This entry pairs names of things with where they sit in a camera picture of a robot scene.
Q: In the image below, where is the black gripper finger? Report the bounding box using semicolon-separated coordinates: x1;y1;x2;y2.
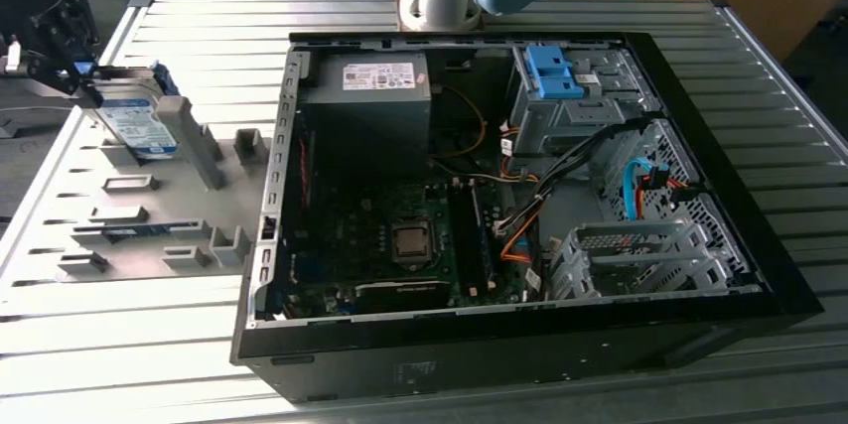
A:
39;0;102;72
26;59;106;107

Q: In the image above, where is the hard disk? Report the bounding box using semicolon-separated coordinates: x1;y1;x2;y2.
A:
73;60;182;162

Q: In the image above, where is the silver disk bay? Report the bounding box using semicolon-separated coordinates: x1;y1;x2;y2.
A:
546;217;738;302

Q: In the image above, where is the grey parts rack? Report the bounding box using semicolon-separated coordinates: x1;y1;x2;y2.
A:
57;95;274;289

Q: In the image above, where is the grey power supply unit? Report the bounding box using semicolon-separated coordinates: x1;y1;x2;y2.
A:
309;51;437;187

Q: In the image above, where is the green motherboard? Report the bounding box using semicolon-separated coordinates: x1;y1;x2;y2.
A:
285;180;531;319

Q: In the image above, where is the CPU socket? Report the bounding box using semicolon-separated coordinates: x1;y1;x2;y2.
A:
387;214;441;267

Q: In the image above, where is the silver CPU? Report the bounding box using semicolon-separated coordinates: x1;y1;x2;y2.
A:
395;227;431;255

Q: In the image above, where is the black graphics card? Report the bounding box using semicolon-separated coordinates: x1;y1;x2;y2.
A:
350;279;454;315

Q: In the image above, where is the blue plastic drive latch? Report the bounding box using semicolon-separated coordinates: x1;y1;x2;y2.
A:
523;45;589;101

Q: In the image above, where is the metal drive cage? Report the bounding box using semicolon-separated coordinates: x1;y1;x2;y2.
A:
509;44;665;157

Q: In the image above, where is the black open PC case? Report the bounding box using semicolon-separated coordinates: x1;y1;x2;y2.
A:
229;30;827;404

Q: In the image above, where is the thin yellow wire loop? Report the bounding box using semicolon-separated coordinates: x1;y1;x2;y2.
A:
430;85;491;160

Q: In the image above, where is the multicolour wire bundle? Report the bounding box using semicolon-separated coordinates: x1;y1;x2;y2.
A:
430;155;542;186

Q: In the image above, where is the orange data wire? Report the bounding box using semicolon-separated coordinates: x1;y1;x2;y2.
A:
501;229;535;265

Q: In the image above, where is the black cable bundle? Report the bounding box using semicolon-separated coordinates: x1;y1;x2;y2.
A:
530;118;649;203

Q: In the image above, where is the light blue data wire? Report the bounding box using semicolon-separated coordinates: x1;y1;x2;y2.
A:
622;156;665;221

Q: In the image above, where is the power wire with black plug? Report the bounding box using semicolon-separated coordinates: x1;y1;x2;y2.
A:
637;170;710;206

